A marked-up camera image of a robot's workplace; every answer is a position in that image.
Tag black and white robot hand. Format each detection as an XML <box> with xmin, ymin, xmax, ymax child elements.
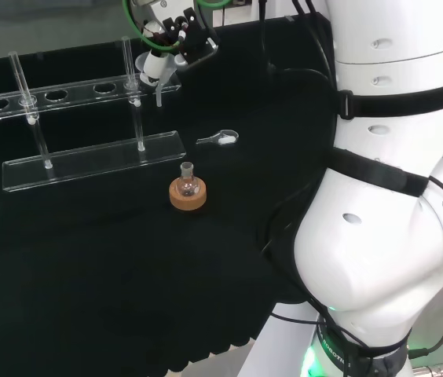
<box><xmin>133</xmin><ymin>0</ymin><xmax>221</xmax><ymax>86</ymax></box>

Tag clear plastic funnel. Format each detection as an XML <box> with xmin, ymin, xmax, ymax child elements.
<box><xmin>134</xmin><ymin>53</ymin><xmax>178</xmax><ymax>108</ymax></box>

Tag glass weighing funnel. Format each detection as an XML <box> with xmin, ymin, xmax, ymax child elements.
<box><xmin>196</xmin><ymin>129</ymin><xmax>240</xmax><ymax>148</ymax></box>

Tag clear acrylic funnel stand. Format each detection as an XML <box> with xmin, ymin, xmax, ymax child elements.
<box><xmin>0</xmin><ymin>35</ymin><xmax>188</xmax><ymax>193</ymax></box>

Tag glass round-bottom flask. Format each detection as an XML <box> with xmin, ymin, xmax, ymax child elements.
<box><xmin>178</xmin><ymin>161</ymin><xmax>201</xmax><ymax>199</ymax></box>

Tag black cloth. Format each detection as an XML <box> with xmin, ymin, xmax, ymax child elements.
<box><xmin>0</xmin><ymin>11</ymin><xmax>443</xmax><ymax>372</ymax></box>

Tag green cable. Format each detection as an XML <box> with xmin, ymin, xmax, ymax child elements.
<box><xmin>122</xmin><ymin>0</ymin><xmax>229</xmax><ymax>52</ymax></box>

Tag black cable bundle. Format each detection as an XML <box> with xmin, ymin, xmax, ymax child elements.
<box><xmin>258</xmin><ymin>0</ymin><xmax>342</xmax><ymax>262</ymax></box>

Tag cork ring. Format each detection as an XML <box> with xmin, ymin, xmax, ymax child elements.
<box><xmin>168</xmin><ymin>177</ymin><xmax>210</xmax><ymax>212</ymax></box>

